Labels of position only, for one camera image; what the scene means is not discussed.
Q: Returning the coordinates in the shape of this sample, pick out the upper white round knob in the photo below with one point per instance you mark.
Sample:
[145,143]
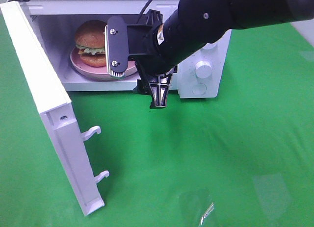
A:
[209,46]

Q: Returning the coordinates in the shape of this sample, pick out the lower white round knob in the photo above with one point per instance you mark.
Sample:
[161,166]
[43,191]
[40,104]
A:
[203,69]

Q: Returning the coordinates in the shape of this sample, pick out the pink round plate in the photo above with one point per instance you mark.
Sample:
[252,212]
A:
[97,73]

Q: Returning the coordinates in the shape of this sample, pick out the white round knob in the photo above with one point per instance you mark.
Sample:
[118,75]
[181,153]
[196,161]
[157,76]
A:
[203,69]
[209,46]

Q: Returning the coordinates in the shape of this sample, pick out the burger with lettuce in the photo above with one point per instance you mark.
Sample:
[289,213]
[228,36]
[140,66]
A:
[90,42]

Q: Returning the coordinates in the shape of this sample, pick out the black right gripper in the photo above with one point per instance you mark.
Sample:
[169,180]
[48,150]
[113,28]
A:
[151,66]

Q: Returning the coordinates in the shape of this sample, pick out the round door release button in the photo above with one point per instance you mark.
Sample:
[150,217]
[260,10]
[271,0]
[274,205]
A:
[199,89]

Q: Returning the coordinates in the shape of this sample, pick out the white microwave door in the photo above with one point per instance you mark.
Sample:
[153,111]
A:
[55,108]

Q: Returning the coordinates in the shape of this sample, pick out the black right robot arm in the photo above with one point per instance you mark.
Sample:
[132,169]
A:
[158,45]

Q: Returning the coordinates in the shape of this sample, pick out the white microwave oven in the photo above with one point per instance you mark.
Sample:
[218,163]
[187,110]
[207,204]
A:
[43,31]

